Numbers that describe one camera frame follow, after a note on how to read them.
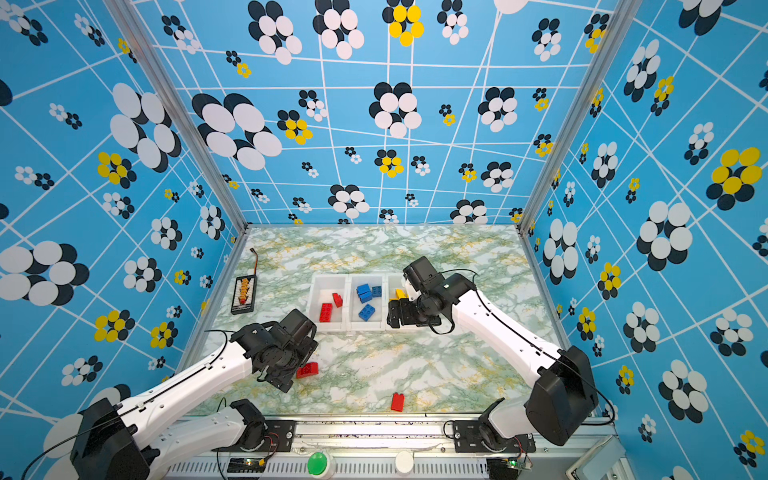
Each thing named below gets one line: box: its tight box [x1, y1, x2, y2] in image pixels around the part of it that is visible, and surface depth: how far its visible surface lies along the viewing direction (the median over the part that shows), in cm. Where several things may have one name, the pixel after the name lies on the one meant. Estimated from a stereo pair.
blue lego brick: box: [358, 303, 376, 322], surface depth 96 cm
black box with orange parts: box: [231, 274, 257, 315], surface depth 101 cm
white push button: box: [395, 450, 414, 473], surface depth 65 cm
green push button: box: [307, 452, 327, 476], surface depth 64 cm
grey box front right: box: [566, 434, 626, 480], surface depth 69 cm
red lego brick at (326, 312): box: [319, 303, 333, 323], surface depth 97 cm
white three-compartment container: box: [307, 273, 410, 331], surface depth 98 cm
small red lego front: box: [391, 392, 405, 413], surface depth 80 cm
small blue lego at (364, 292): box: [356, 283, 373, 304], surface depth 101 cm
